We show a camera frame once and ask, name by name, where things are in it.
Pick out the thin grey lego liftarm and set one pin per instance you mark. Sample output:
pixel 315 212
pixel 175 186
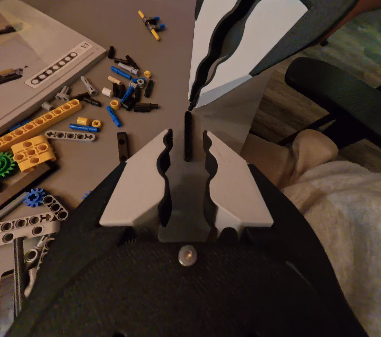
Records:
pixel 71 135

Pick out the dark grey holed lego beam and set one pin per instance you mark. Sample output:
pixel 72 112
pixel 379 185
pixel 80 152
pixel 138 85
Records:
pixel 32 255

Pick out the blue lego gear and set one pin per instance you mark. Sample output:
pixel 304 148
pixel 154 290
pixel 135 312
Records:
pixel 34 197
pixel 87 194

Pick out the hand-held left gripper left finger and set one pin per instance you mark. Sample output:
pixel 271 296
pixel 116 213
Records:
pixel 134 191

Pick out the green lego gear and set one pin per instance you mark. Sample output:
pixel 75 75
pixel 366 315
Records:
pixel 5 164

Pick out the long yellow lego beam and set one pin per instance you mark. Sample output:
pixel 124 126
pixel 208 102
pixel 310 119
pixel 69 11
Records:
pixel 38 122

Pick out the dark long lego axle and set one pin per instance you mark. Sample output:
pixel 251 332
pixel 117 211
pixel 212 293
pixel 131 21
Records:
pixel 19 277

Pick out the dark brown board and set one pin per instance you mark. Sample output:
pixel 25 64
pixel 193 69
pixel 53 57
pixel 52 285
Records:
pixel 29 182

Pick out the grey angled lego beam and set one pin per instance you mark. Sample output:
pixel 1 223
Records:
pixel 50 227

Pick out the lego instruction booklet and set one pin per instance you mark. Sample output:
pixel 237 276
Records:
pixel 44 45

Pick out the person's beige socked foot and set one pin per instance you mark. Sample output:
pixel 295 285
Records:
pixel 285 158

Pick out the black lego beam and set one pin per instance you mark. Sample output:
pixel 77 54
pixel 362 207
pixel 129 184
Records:
pixel 122 149

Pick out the yellow lego frame block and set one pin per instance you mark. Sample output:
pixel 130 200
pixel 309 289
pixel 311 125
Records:
pixel 41 146

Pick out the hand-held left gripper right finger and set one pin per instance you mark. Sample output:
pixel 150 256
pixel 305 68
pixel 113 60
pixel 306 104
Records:
pixel 235 191

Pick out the pile of small lego pins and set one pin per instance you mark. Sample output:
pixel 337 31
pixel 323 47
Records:
pixel 128 96

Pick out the light grey lego axle rod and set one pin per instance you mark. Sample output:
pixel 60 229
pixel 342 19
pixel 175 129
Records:
pixel 12 206

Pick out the black office chair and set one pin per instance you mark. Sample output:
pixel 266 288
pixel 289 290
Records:
pixel 333 87

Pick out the yellow axle blue pin assembly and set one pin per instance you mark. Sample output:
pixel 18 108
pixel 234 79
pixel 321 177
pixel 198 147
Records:
pixel 151 25

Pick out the short grey lego beam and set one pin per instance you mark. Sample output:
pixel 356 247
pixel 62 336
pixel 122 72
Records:
pixel 55 207

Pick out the person's light grey trouser leg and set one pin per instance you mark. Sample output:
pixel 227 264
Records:
pixel 342 224

